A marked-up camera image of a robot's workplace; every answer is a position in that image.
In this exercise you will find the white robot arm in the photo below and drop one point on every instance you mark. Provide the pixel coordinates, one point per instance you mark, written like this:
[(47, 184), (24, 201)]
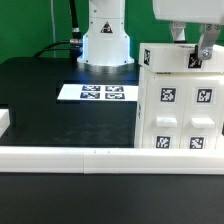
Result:
[(194, 24)]

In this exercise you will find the white L-shaped obstacle frame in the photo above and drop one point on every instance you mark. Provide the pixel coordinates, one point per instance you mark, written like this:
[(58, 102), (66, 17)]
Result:
[(110, 161)]

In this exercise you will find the white cabinet door panel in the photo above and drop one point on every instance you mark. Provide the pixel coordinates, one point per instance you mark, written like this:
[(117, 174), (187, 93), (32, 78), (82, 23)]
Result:
[(164, 111), (203, 112)]

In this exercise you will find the white cabinet body box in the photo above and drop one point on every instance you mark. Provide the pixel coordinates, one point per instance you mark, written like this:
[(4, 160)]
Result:
[(141, 102)]

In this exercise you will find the white marker sheet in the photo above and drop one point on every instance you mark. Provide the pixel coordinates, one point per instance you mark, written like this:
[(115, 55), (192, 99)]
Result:
[(74, 92)]

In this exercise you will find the white cabinet top block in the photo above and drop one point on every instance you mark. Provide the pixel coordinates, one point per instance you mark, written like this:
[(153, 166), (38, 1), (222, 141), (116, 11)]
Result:
[(173, 58)]

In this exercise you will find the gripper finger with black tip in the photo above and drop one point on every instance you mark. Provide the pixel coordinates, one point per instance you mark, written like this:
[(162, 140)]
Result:
[(177, 29), (209, 33)]

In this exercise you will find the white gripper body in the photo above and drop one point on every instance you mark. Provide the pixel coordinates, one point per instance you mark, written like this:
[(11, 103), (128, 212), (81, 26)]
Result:
[(195, 11)]

